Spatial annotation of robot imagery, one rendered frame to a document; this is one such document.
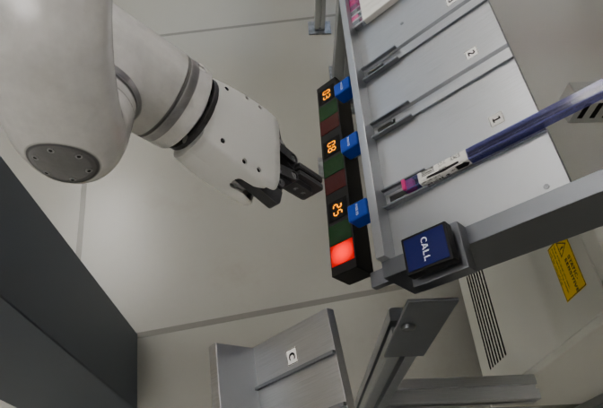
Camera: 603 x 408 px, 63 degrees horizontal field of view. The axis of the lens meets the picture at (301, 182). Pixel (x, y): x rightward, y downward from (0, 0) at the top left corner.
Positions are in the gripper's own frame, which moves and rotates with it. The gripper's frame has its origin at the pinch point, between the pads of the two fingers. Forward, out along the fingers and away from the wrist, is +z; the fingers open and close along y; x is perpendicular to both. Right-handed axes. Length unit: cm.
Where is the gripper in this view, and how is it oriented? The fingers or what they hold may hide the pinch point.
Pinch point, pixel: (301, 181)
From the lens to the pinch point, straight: 54.8
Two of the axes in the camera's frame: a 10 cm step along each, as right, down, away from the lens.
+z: 6.8, 4.2, 6.1
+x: 7.4, -4.3, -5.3
